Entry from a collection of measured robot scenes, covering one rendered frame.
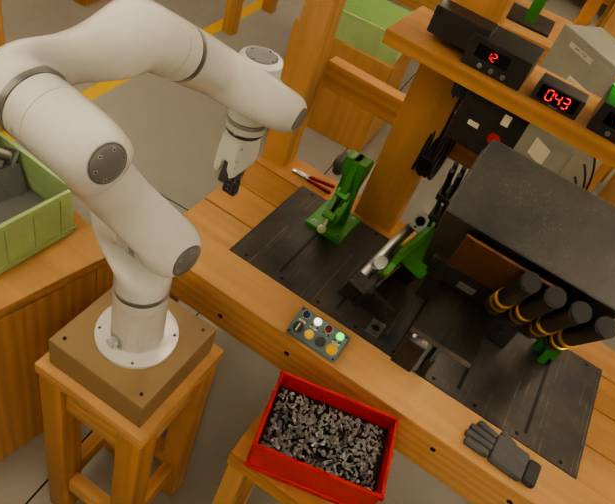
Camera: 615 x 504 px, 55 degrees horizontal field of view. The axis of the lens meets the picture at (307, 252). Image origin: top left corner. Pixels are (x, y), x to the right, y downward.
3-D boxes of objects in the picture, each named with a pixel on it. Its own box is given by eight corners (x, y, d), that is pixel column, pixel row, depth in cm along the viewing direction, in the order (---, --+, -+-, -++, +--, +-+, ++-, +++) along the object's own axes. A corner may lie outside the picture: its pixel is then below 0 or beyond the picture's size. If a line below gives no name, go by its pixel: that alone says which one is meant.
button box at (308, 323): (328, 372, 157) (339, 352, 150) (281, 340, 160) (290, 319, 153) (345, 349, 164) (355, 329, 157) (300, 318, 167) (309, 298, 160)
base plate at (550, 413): (572, 482, 152) (577, 479, 151) (227, 253, 174) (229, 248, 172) (598, 373, 181) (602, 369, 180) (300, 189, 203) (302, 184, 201)
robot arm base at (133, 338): (128, 384, 131) (133, 339, 118) (77, 327, 137) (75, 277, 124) (195, 339, 143) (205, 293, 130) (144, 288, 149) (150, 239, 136)
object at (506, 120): (500, 168, 155) (530, 121, 145) (443, 136, 159) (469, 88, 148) (512, 149, 164) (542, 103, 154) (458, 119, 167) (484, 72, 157)
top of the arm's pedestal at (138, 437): (140, 450, 135) (141, 442, 132) (34, 372, 141) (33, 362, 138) (222, 358, 157) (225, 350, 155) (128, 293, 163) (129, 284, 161)
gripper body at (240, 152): (245, 106, 123) (235, 148, 131) (215, 124, 116) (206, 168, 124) (274, 123, 122) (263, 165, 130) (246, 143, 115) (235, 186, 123)
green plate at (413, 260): (406, 291, 158) (457, 250, 143) (383, 269, 159) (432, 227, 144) (422, 268, 166) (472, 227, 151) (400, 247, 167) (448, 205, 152)
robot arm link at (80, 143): (160, 203, 122) (218, 250, 118) (119, 246, 120) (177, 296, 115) (42, 44, 75) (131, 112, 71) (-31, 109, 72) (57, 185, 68)
